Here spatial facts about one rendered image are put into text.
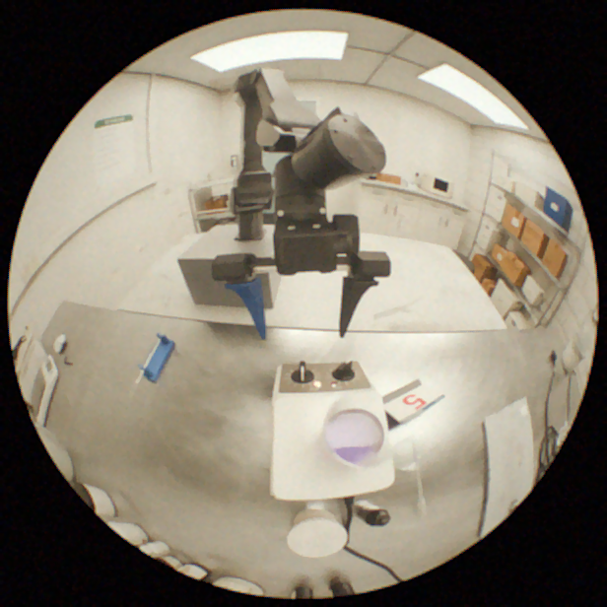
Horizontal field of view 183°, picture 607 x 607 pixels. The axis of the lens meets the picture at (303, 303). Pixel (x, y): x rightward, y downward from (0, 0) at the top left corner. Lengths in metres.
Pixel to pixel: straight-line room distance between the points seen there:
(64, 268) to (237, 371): 1.31
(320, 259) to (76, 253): 1.45
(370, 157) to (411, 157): 3.10
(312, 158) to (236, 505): 0.39
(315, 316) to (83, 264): 1.43
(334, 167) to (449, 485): 0.43
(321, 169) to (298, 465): 0.26
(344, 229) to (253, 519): 0.35
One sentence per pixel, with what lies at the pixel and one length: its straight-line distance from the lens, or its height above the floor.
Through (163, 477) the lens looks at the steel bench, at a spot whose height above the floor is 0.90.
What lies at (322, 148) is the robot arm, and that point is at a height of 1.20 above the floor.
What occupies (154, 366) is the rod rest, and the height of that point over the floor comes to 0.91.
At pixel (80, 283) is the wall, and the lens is 1.50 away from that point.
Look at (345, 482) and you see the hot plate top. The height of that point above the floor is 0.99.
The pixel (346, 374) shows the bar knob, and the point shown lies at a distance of 0.28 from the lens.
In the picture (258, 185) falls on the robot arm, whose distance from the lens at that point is 0.41.
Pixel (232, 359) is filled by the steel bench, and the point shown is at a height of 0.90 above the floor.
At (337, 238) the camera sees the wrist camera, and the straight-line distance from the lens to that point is 0.15.
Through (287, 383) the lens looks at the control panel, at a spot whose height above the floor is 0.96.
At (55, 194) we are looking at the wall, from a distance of 1.50.
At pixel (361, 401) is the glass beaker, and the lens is 0.18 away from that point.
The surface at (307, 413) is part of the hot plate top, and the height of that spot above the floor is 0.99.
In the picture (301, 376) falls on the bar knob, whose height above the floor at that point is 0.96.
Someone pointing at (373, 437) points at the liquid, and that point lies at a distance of 0.19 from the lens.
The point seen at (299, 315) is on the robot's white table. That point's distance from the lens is 0.41.
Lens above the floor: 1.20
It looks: 43 degrees down
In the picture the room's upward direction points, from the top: straight up
